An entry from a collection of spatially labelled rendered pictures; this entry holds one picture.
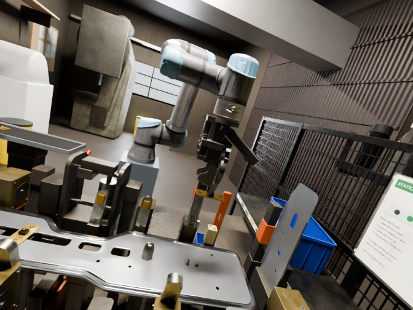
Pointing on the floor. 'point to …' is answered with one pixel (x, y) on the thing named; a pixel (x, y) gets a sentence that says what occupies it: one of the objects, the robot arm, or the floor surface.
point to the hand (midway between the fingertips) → (212, 189)
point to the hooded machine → (24, 85)
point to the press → (104, 72)
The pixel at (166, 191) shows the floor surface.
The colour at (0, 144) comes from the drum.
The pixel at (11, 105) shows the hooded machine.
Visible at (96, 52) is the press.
